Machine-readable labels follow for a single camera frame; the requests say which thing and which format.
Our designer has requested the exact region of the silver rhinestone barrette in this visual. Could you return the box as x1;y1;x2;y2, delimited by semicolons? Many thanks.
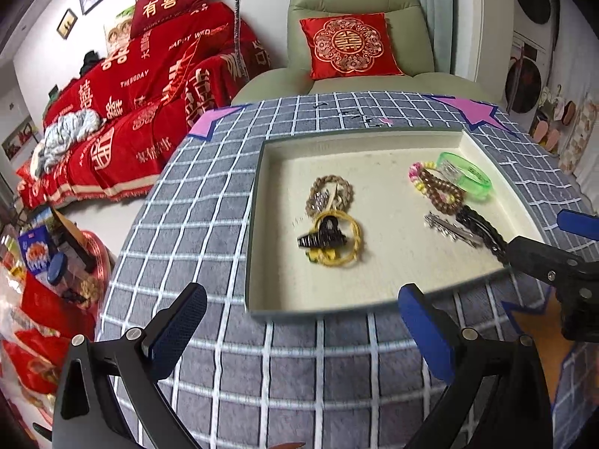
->
423;212;483;248

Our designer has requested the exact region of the green translucent bangle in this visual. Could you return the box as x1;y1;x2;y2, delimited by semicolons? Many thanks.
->
436;150;494;203

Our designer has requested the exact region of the dark cloth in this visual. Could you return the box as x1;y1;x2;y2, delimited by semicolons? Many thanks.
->
79;51;104;76

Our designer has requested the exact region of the blue snack box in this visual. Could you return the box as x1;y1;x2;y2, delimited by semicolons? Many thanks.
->
18;224;59;277

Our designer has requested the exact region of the yellow cord bracelet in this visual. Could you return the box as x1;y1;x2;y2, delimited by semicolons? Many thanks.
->
304;210;365;268

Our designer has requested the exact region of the black braided hair band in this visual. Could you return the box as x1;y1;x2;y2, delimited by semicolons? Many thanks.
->
455;206;511;263

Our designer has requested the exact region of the black hair claw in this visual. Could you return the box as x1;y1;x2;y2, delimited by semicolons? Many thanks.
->
297;215;349;250

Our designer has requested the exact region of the red embroidered cushion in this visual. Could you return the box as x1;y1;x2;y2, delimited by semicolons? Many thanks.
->
299;13;405;80

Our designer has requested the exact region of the green tray with cream lining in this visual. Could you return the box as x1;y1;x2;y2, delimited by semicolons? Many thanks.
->
243;128;548;323

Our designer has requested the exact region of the cartoon print cushion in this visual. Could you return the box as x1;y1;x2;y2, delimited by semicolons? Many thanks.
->
104;7;136;57

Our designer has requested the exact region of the grey white knitted blanket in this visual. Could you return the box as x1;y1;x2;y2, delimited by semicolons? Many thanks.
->
30;109;106;178

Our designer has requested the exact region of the brown spiral hair tie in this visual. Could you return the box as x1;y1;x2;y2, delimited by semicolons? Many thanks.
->
418;167;466;211

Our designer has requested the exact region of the gold metal hair clip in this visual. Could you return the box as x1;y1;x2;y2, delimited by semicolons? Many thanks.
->
311;187;342;213

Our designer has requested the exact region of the jar with blue lid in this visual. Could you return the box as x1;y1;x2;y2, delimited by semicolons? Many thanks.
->
47;251;71;286

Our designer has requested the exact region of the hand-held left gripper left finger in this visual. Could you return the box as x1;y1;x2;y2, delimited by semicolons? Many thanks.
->
51;282;209;449

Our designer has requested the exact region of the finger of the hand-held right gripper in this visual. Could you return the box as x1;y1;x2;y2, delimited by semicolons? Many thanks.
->
507;236;599;291
556;210;599;242

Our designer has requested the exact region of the orange star sticker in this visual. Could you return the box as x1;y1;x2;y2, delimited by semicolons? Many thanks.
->
502;285;583;407

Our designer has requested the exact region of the large purple star sticker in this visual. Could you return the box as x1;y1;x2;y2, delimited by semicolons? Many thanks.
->
423;94;518;132

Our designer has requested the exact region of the pale green curtain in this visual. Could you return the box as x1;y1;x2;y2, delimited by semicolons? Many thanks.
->
390;0;454;76

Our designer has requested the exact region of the sofa with red cover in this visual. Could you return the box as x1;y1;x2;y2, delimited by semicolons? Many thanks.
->
16;2;272;211

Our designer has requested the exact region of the small framed wall picture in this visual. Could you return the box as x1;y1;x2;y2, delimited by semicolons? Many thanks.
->
57;8;78;38

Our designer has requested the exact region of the red pillow with gold print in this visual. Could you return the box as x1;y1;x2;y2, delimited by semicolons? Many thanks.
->
130;0;215;39

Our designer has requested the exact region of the small purple star sticker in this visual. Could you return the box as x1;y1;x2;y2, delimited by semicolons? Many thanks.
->
187;105;246;142

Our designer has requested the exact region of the pile of red gift packages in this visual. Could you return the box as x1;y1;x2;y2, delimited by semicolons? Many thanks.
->
0;262;99;412

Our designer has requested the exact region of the row of slippers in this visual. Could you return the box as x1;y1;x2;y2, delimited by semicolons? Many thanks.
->
533;84;578;153

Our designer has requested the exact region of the light brown beaded bracelet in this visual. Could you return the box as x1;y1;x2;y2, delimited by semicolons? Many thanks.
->
305;174;355;218

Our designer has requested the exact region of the grey checked tablecloth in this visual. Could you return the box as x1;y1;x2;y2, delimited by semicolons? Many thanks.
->
94;91;599;449

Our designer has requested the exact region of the white washing machine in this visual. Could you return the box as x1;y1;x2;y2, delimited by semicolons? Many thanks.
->
504;33;548;115

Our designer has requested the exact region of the pink yellow beaded bracelet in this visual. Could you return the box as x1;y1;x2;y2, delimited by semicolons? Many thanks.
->
408;161;438;197

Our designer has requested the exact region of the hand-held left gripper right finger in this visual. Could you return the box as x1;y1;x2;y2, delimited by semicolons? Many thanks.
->
397;283;555;449

